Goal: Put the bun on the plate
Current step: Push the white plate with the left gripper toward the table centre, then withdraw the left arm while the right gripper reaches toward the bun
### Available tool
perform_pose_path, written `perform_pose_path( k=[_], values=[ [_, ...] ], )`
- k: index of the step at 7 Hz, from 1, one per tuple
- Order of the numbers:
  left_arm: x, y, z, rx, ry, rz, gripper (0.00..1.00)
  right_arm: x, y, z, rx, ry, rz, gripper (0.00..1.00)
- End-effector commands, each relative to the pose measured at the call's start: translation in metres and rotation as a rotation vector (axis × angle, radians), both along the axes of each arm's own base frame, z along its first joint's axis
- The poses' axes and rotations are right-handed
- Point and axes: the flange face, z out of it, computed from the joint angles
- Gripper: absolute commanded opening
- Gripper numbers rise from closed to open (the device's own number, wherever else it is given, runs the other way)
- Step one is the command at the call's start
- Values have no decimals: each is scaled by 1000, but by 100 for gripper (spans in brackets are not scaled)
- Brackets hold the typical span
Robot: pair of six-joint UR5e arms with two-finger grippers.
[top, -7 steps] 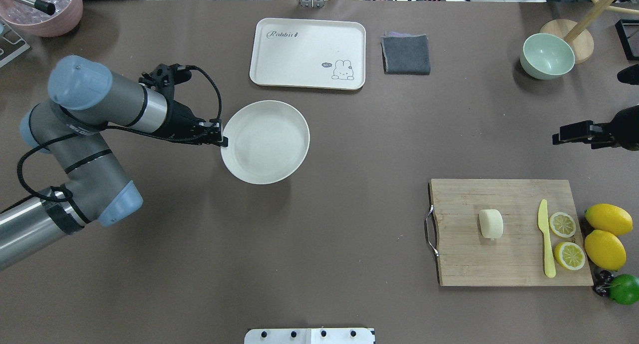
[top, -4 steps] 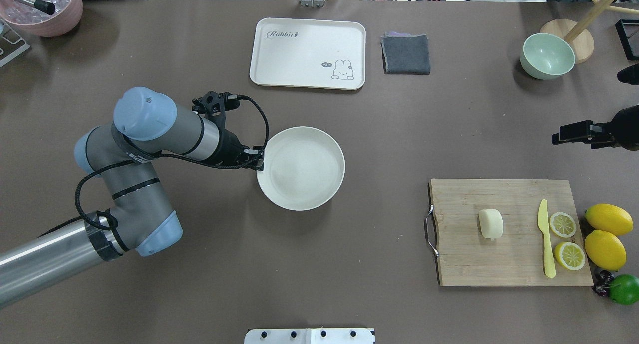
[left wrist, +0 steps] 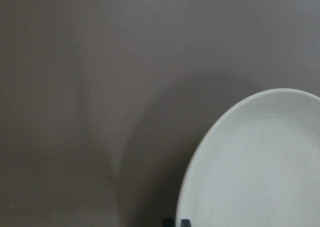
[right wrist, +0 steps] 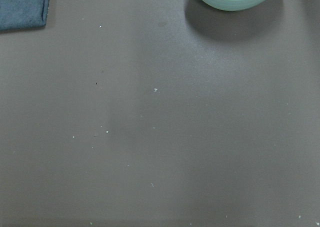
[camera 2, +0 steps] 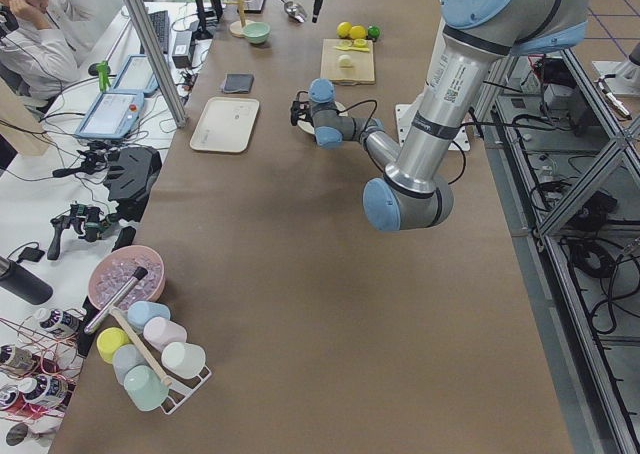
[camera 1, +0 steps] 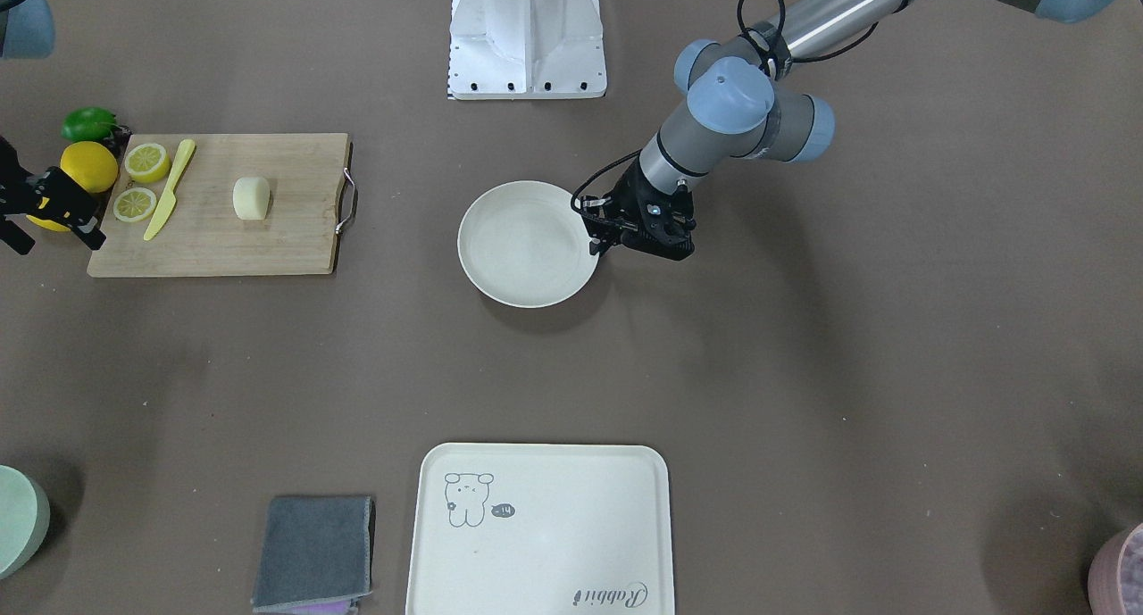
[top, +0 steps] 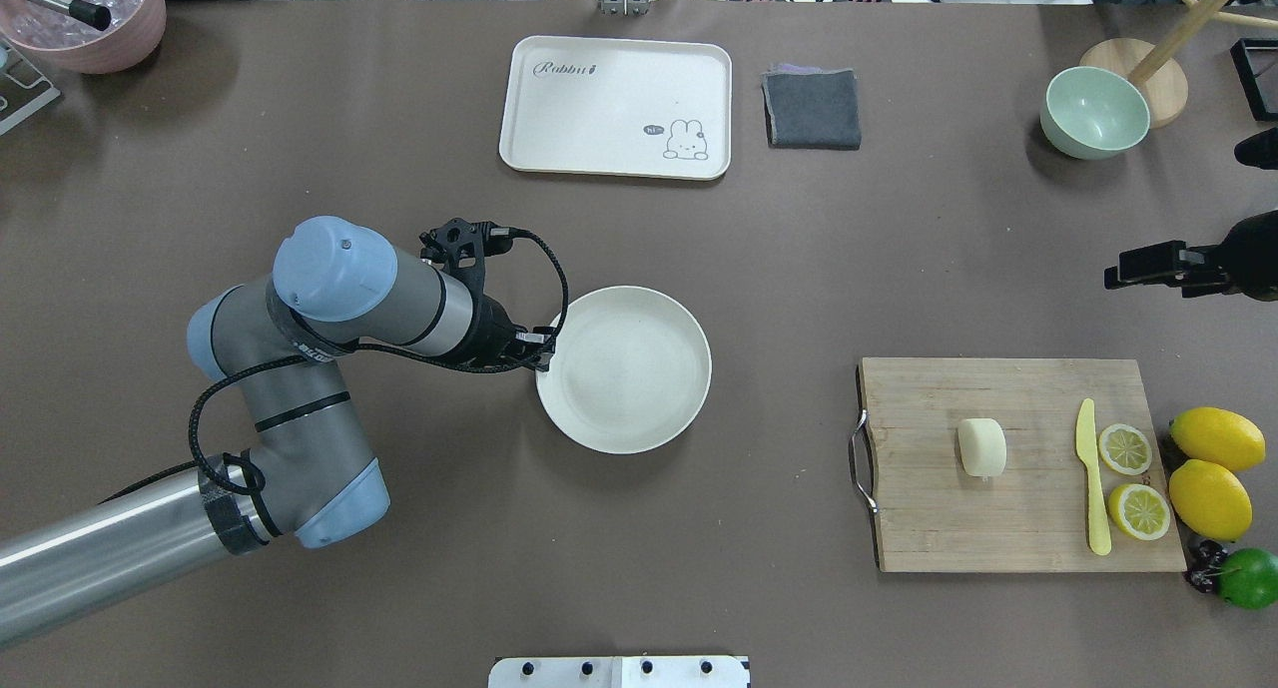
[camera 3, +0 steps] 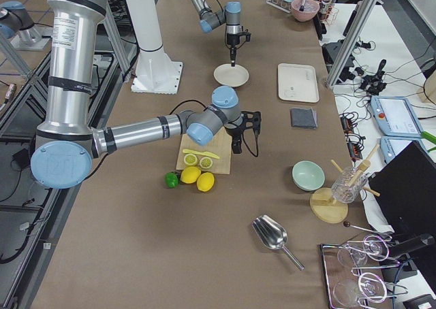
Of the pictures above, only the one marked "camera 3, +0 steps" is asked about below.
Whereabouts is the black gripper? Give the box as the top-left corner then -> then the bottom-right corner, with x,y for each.
225,32 -> 251,67
225,111 -> 262,154

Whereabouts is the beige round plate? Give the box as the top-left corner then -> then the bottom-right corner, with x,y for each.
213,63 -> 249,87

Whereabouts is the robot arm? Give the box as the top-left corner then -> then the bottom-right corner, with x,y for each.
31,0 -> 261,189
191,0 -> 251,67

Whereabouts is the cream rabbit tray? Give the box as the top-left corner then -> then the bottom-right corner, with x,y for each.
277,63 -> 320,103

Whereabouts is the black metal tray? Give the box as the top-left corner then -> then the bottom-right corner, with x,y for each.
320,244 -> 408,308

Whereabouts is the bamboo cutting board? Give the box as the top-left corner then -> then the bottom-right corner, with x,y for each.
176,127 -> 232,175

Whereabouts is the yellow plastic knife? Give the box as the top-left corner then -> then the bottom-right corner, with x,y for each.
182,148 -> 221,159

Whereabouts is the upper lemon half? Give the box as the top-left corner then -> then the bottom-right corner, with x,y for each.
198,157 -> 213,169

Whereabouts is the lemon half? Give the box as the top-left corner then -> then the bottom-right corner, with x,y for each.
183,153 -> 198,167
198,157 -> 213,169

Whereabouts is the whole lemon outer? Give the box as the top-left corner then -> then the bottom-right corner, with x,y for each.
196,172 -> 215,192

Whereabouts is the lower lemon half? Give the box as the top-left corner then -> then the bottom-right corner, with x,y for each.
183,153 -> 198,167

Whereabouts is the whole lemon near lime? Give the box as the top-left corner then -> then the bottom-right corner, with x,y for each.
181,166 -> 202,184

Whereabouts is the green lime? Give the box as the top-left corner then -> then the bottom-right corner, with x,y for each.
164,172 -> 180,189

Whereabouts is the mint green bowl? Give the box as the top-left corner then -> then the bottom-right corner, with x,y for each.
292,161 -> 325,191

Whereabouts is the grey folded cloth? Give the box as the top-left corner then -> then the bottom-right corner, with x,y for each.
290,108 -> 317,129

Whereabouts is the pink bowl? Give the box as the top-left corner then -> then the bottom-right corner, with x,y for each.
291,0 -> 320,22

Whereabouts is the metal scoop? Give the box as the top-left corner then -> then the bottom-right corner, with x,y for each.
252,214 -> 305,271

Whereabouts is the bottle rack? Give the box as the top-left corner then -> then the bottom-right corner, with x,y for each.
314,0 -> 339,25

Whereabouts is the wooden cup rack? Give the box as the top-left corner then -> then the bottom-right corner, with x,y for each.
310,144 -> 380,223

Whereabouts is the clear glass cup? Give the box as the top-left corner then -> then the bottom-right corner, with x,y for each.
331,167 -> 368,204

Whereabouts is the lower teach pendant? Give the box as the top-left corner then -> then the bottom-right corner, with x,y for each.
379,136 -> 435,164

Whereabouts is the teach pendant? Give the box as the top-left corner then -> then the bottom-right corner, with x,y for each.
370,96 -> 423,138
379,136 -> 435,164

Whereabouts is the upper teach pendant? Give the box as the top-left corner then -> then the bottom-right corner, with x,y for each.
370,96 -> 423,138

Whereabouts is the black monitor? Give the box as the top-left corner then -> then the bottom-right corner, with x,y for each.
369,141 -> 435,235

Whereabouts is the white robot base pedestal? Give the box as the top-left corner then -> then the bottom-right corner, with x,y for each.
126,0 -> 183,95

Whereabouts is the aluminium frame post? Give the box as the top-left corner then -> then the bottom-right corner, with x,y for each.
326,0 -> 377,89

